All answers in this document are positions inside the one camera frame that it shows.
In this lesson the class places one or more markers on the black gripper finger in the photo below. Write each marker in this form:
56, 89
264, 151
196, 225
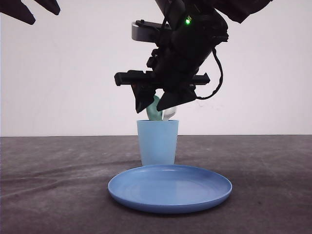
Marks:
50, 5
17, 10

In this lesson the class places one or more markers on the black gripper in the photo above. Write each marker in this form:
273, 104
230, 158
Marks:
193, 38

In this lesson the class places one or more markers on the mint green plastic spoon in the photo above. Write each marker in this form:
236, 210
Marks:
152, 113

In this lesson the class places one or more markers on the white plastic fork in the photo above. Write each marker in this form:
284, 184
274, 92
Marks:
168, 113

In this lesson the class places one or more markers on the light blue plastic cup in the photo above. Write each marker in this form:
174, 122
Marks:
157, 141

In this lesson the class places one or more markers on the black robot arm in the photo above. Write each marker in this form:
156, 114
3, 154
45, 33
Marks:
236, 10

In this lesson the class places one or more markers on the blue plastic plate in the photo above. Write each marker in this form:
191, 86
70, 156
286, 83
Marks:
169, 189

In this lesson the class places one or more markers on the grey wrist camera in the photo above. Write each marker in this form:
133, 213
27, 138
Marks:
151, 32

